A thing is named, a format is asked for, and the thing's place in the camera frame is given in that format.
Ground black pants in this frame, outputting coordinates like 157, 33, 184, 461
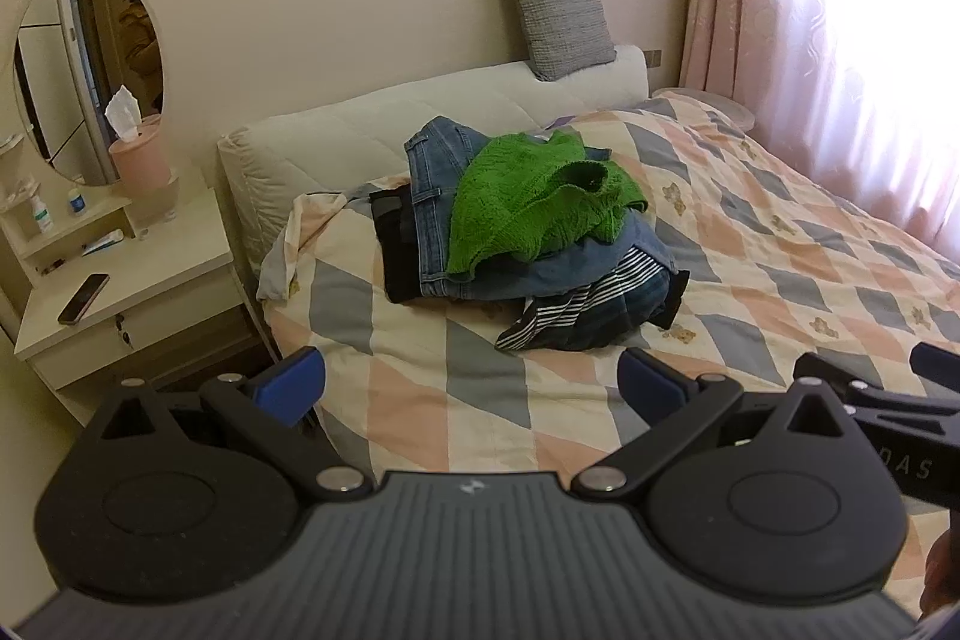
369, 184, 430, 305

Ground green knitted sweater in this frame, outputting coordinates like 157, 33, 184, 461
446, 131, 650, 283

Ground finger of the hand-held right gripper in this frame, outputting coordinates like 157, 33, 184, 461
793, 352, 960, 425
909, 343, 960, 387

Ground smartphone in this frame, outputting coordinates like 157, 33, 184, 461
58, 273, 110, 327

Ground slate blue garment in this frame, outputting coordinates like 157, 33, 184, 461
450, 211, 670, 305

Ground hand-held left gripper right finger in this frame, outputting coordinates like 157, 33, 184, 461
574, 346, 863, 500

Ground sheer pink curtain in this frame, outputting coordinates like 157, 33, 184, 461
750, 0, 960, 270

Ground blue denim jeans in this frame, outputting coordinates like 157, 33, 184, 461
403, 116, 530, 301

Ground person's right hand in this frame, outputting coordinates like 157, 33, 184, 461
922, 521, 959, 620

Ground grey cushion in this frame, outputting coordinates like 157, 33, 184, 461
501, 0, 618, 82

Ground oval mirror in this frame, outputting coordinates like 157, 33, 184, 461
13, 0, 168, 188

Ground dark striped shirt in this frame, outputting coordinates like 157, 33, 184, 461
495, 246, 691, 354

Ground bed with checkered quilt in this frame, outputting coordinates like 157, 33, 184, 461
257, 89, 960, 611

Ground pink tissue box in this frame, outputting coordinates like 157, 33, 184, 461
105, 83, 175, 196

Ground cream dressing table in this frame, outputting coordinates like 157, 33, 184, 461
0, 134, 254, 425

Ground cream padded headboard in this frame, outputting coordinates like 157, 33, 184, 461
217, 44, 651, 262

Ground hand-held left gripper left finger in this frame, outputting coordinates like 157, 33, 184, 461
97, 346, 376, 500

